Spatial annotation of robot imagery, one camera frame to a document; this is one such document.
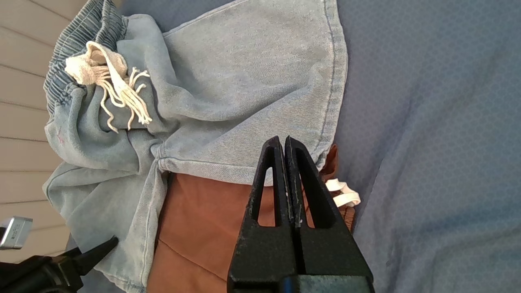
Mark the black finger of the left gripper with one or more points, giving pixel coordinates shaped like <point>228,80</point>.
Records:
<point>91,258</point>

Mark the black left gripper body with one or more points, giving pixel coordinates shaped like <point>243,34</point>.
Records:
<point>36,276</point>

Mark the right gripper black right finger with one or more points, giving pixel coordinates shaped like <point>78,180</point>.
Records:
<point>325,252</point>

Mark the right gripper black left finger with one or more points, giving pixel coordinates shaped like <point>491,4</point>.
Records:
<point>264,252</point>

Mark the rust brown shorts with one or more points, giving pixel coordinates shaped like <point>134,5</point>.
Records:
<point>195,228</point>

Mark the light blue denim shorts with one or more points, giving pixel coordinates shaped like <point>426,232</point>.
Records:
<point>244,81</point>

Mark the blue bed cover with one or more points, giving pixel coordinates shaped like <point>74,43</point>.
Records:
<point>427,122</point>

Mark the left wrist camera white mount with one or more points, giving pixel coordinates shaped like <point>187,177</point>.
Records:
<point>16,232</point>

